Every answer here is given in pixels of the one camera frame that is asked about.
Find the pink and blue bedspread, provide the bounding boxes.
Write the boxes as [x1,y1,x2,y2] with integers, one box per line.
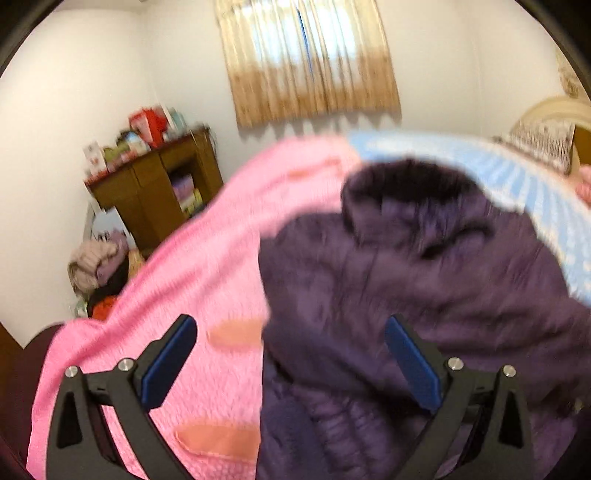
[26,130,590,479]

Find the cream wooden headboard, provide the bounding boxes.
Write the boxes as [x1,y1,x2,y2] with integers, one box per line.
[511,97,590,178]

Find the brown wooden cabinet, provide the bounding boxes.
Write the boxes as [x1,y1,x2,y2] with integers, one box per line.
[85,126,223,257]

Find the pile of clothes on floor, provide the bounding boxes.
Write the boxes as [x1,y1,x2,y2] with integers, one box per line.
[67,230,145,321]

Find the red gift box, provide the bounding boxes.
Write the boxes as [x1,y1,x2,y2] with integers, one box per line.
[128,107,168,148]

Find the white greeting card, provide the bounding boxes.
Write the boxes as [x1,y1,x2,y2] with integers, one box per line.
[83,142,107,178]

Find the stacked books in cabinet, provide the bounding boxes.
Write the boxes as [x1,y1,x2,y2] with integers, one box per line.
[171,175,204,218]

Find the purple puffer jacket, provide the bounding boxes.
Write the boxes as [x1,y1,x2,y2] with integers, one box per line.
[256,160,590,479]

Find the beige patterned window curtain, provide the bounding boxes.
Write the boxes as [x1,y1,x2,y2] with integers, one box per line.
[215,1,402,128]

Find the patterned grey pillow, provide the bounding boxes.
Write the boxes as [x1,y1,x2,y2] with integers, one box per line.
[501,119,576,176]

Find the pink folded quilt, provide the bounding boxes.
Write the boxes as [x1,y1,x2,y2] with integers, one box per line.
[575,165,591,206]

